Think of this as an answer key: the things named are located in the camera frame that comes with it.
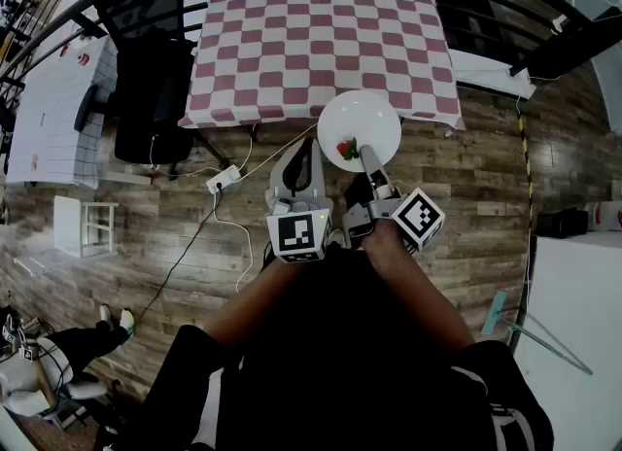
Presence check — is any person's left forearm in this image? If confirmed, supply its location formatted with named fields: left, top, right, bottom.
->
left=201, top=257, right=312, bottom=348

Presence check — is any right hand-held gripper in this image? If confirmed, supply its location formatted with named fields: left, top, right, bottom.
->
left=341, top=145, right=446, bottom=252

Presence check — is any white platform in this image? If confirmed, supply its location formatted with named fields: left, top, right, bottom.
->
left=446, top=48, right=536, bottom=100

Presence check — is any white cabinet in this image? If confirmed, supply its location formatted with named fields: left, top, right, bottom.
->
left=512, top=232, right=622, bottom=451

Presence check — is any black bag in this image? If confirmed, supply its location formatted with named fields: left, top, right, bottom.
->
left=534, top=208, right=589, bottom=240

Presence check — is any teal mop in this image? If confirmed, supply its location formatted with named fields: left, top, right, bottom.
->
left=480, top=291, right=594, bottom=376

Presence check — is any white round plate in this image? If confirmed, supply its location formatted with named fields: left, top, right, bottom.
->
left=316, top=89, right=403, bottom=173

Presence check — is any black office chair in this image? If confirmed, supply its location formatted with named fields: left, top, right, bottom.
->
left=72, top=0, right=198, bottom=166

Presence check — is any red strawberry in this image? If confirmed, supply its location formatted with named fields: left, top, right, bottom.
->
left=336, top=137, right=361, bottom=161

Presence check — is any person's black clothing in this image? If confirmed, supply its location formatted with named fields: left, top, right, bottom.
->
left=94, top=244, right=555, bottom=451

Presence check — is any white power strip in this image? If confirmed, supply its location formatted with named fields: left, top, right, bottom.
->
left=206, top=164, right=243, bottom=194

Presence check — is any white cable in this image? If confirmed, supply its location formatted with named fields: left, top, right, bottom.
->
left=212, top=190, right=255, bottom=294
left=240, top=122, right=320, bottom=181

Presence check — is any white jug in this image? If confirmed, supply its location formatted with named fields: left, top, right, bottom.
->
left=585, top=199, right=622, bottom=232

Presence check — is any person's right forearm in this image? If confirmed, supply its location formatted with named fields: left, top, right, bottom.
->
left=362, top=220, right=475, bottom=356

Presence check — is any red white checkered table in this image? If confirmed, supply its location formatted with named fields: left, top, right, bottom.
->
left=177, top=0, right=467, bottom=130

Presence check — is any black cable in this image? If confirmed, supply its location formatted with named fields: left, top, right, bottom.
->
left=133, top=191, right=220, bottom=329

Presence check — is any white stool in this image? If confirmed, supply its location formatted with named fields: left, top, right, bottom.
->
left=52, top=194, right=120, bottom=260

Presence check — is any yellow black striped pole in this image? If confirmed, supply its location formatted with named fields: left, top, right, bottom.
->
left=507, top=98, right=536, bottom=348

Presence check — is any white gridded table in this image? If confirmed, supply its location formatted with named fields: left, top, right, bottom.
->
left=4, top=35, right=121, bottom=191

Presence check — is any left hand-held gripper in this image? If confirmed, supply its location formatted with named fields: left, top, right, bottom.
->
left=264, top=138, right=334, bottom=264

